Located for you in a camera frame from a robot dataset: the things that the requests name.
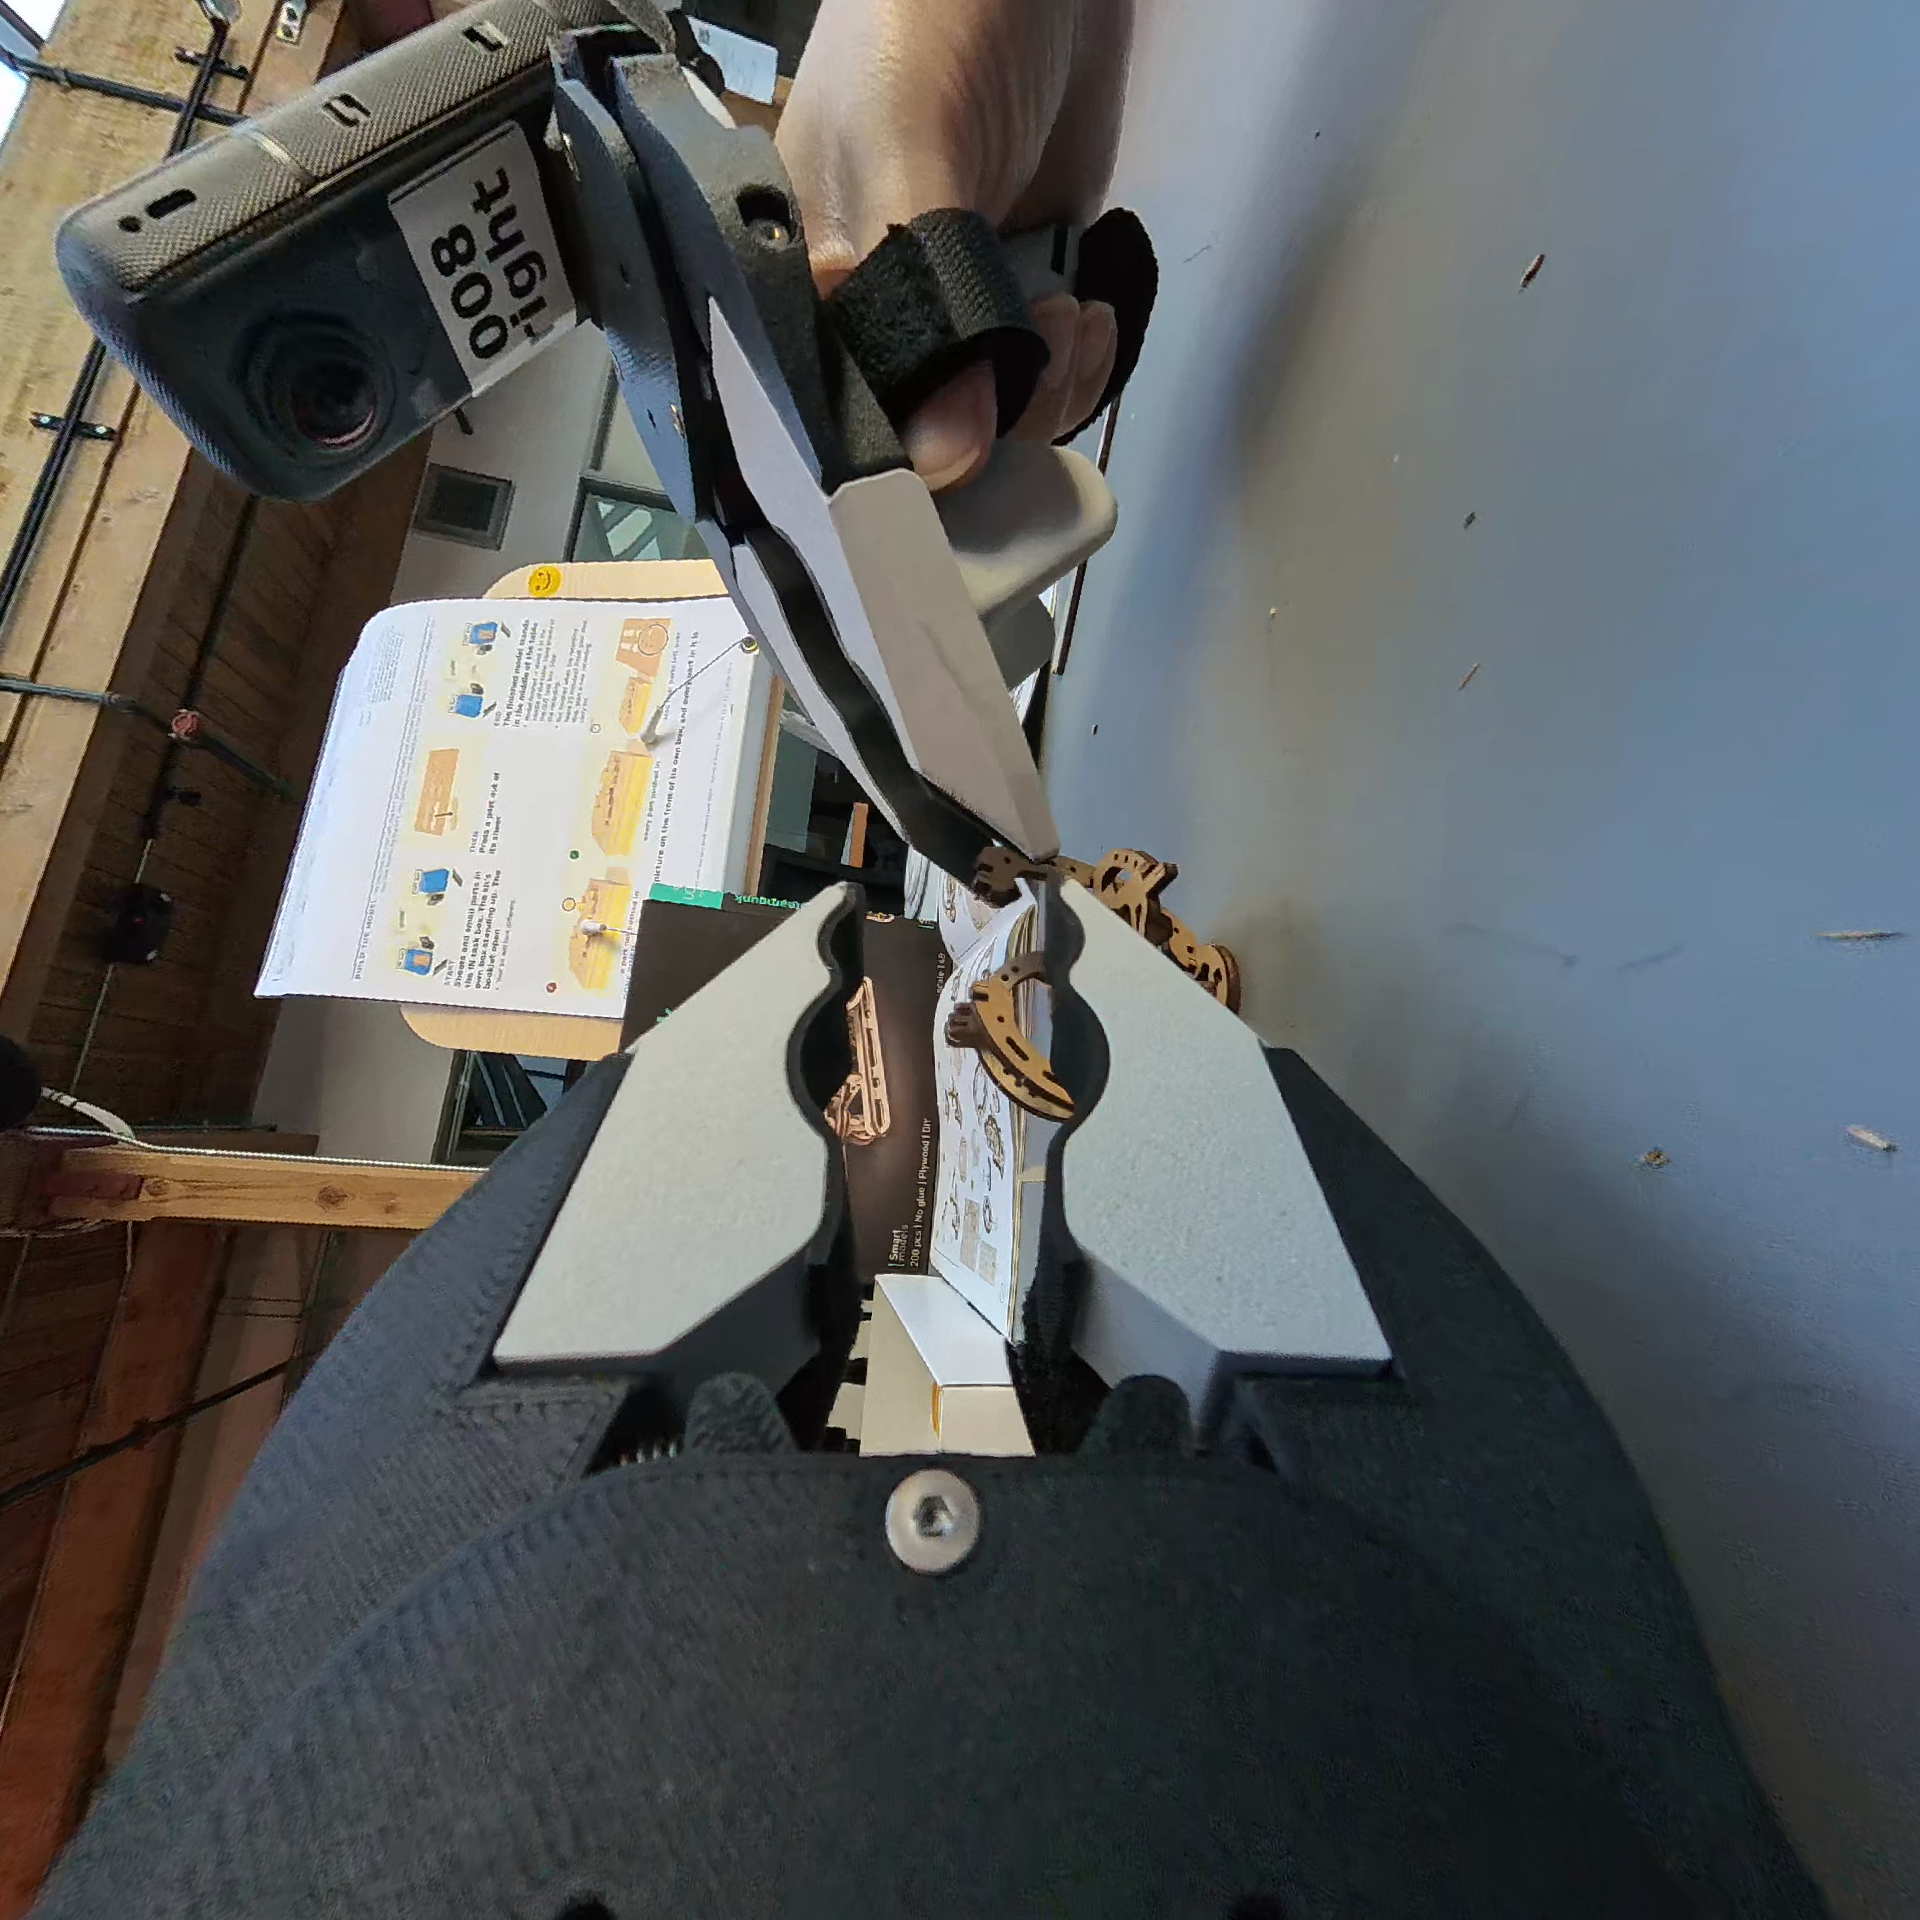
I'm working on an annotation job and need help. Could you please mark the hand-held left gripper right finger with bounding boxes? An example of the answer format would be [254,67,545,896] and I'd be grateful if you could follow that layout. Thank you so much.
[1046,877,1397,1411]

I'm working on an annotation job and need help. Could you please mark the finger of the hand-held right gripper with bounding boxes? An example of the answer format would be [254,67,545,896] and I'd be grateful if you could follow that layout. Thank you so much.
[705,296,1064,868]
[724,525,993,889]

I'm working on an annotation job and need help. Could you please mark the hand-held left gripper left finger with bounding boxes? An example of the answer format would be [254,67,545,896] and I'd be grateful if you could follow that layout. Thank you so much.
[488,882,872,1411]

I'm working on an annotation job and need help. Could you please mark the wooden model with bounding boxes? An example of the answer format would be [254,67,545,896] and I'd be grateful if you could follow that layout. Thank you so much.
[930,843,1243,1129]

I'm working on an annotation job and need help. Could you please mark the person's right hand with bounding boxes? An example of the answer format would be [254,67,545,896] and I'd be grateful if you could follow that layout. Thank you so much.
[772,0,1142,497]

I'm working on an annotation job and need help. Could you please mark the black product box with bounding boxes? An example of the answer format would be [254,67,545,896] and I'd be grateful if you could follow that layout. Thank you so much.
[620,882,950,1280]

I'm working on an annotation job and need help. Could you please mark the instruction booklet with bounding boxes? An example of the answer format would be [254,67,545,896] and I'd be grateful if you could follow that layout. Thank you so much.
[927,877,1058,1339]

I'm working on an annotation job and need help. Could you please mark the white cardboard box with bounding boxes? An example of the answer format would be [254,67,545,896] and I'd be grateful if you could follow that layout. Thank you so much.
[817,1275,1040,1459]

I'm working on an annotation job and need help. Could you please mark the printed instruction sheet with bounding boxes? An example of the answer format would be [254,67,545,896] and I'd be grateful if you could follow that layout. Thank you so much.
[255,596,774,1021]

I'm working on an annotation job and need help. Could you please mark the wooden plank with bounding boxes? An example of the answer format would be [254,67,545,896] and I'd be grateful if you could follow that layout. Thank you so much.
[0,1147,481,1234]

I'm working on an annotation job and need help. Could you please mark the scattered wood splinters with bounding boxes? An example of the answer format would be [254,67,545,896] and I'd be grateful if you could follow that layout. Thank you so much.
[1458,252,1904,1175]

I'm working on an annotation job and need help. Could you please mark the wall vent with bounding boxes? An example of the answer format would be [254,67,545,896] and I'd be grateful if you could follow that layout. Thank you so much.
[412,461,515,545]

